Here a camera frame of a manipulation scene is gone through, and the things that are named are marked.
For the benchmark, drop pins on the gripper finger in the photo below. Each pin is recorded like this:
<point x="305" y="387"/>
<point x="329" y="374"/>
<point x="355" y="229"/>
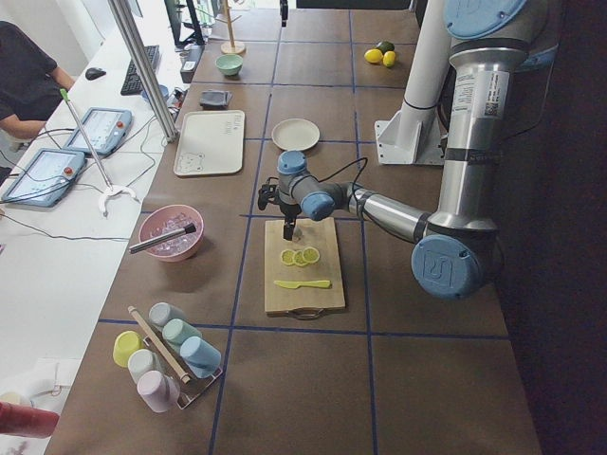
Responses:
<point x="283" y="12"/>

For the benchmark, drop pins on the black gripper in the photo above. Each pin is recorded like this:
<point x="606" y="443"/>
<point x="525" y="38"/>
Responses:
<point x="287" y="211"/>

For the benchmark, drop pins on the cream round plate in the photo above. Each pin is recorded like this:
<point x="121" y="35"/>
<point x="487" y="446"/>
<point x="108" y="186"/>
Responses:
<point x="295" y="134"/>

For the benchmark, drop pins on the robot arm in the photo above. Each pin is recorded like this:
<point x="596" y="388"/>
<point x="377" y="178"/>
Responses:
<point x="452" y="115"/>

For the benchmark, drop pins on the white bear tray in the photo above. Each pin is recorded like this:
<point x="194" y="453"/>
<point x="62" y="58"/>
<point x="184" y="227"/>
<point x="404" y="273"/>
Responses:
<point x="210" y="143"/>

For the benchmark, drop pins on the bamboo cutting board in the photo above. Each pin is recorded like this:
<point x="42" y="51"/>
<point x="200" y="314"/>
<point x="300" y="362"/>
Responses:
<point x="303" y="303"/>

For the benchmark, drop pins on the lemon slice bottom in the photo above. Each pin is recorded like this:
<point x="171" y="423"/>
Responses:
<point x="287" y="257"/>

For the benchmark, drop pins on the lemon slice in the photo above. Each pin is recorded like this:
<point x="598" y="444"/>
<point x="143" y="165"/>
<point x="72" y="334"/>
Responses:
<point x="299" y="259"/>
<point x="287" y="257"/>
<point x="311" y="255"/>

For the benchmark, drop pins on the lemon slice top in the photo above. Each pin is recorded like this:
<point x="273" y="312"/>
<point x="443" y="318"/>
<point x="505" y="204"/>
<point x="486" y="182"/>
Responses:
<point x="311" y="255"/>

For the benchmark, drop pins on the lemon slice middle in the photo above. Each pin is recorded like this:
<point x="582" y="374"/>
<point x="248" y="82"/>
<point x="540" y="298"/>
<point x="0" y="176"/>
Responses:
<point x="299" y="259"/>

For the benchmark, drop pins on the wooden mug tree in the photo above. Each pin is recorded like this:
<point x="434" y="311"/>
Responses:
<point x="231" y="45"/>

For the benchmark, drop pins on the yellow plastic knife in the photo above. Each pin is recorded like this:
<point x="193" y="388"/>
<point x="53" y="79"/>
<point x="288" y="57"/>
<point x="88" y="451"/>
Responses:
<point x="322" y="284"/>

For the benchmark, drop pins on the green bowl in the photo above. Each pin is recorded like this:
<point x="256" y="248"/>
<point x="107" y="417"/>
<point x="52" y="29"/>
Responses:
<point x="229" y="64"/>

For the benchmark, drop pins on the steel muddler black tip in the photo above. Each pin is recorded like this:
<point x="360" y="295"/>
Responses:
<point x="188" y="229"/>

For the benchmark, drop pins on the yellow lemon upper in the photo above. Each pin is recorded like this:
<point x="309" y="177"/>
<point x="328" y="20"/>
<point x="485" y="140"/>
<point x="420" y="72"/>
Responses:
<point x="373" y="56"/>

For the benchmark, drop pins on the yellow lemon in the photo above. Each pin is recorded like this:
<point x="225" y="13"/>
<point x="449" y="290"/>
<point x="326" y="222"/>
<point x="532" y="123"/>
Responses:
<point x="389" y="59"/>
<point x="373" y="56"/>

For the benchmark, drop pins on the black label box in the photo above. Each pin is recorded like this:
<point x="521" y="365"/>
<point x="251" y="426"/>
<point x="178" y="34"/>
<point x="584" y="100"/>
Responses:
<point x="190" y="58"/>

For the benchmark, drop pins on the green lime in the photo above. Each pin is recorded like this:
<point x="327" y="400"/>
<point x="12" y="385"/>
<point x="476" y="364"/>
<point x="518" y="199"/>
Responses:
<point x="385" y="46"/>

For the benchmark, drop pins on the yellow lemon lower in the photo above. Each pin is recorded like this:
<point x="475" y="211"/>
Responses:
<point x="389" y="59"/>

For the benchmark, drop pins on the grey folded cloth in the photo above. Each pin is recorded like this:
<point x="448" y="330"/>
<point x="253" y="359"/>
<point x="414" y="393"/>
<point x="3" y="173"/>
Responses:
<point x="215" y="99"/>

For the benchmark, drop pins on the pink bowl with ice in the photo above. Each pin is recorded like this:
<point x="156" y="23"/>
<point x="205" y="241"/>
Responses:
<point x="167" y="219"/>

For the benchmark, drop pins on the green cup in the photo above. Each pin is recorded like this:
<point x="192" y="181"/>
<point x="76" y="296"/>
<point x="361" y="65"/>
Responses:
<point x="176" y="331"/>

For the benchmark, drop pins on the grey-blue cup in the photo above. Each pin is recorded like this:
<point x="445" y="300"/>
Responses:
<point x="162" y="312"/>

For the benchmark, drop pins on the blue cup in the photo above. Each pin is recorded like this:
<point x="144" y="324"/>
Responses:
<point x="202" y="358"/>

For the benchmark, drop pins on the reacher grabber stick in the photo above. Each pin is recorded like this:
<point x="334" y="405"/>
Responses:
<point x="111" y="190"/>

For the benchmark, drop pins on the yellow cup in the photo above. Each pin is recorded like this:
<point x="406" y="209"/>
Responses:
<point x="125" y="344"/>

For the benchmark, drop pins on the white cup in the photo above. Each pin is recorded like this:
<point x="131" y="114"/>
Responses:
<point x="143" y="361"/>

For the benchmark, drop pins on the black computer mouse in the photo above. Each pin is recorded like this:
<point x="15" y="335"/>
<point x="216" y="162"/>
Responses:
<point x="93" y="73"/>

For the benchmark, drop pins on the far teach pendant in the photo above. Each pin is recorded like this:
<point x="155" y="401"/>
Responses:
<point x="106" y="128"/>

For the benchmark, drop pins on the teach pendant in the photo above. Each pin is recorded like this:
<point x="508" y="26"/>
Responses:
<point x="106" y="128"/>
<point x="47" y="178"/>

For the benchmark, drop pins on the white cup rack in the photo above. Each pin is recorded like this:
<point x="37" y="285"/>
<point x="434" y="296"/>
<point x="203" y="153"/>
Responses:
<point x="190" y="386"/>

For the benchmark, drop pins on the pink cup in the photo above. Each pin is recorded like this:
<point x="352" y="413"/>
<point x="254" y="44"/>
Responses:
<point x="158" y="390"/>

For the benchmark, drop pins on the near teach pendant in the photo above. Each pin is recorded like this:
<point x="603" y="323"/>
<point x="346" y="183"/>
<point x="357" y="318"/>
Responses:
<point x="47" y="178"/>

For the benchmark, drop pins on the seated person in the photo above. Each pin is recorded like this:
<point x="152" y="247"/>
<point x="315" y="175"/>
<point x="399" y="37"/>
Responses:
<point x="31" y="82"/>

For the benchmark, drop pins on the red bottle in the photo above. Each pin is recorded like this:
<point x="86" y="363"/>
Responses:
<point x="23" y="421"/>

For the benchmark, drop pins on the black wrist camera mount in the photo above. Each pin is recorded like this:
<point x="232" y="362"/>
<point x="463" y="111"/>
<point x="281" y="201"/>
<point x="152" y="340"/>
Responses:
<point x="268" y="194"/>

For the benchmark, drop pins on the white pole mount base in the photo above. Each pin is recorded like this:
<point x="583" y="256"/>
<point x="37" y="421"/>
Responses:
<point x="412" y="136"/>

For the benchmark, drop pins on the aluminium frame post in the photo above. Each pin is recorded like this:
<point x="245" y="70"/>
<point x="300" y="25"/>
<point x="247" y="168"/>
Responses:
<point x="129" y="32"/>

